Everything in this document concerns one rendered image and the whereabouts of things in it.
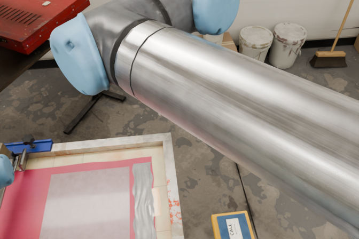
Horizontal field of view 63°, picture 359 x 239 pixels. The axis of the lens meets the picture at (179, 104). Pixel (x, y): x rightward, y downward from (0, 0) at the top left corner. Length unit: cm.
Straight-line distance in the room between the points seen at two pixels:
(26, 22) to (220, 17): 155
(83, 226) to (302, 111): 101
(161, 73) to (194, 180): 202
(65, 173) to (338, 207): 113
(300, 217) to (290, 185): 208
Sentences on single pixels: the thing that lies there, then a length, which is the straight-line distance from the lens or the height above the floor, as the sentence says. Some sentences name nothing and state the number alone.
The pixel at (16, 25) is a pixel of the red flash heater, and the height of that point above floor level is 110.
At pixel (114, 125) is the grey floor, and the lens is 257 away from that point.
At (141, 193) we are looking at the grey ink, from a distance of 113.
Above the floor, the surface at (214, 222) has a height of 95.
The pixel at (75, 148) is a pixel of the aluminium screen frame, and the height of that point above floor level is 99.
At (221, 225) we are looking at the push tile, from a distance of 108.
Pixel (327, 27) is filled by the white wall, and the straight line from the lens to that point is 351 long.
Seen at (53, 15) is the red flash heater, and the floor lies 110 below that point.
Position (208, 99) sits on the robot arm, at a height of 183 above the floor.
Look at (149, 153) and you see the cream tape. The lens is 122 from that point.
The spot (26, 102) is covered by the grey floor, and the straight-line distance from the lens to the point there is 303.
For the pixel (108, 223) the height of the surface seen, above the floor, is 96.
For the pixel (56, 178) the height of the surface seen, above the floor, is 96.
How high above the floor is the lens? 198
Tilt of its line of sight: 48 degrees down
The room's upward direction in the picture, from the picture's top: straight up
